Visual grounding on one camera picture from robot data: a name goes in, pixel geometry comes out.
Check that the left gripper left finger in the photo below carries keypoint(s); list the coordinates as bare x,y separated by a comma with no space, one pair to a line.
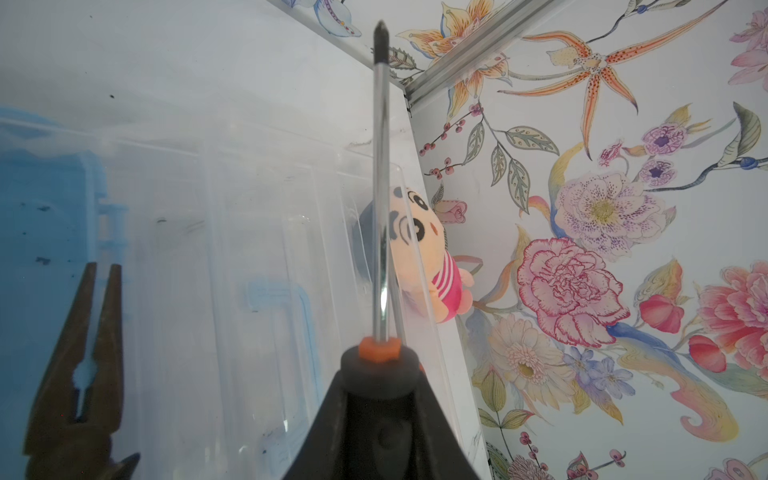
330,446

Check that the orange handled screwdriver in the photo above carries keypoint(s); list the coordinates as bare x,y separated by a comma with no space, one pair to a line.
381,373

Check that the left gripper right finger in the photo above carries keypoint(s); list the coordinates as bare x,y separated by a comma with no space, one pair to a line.
436,453

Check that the blue plastic tool box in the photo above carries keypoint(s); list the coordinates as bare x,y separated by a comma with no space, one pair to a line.
242,285

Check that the cartoon boy plush doll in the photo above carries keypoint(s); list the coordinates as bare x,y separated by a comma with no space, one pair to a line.
428,276

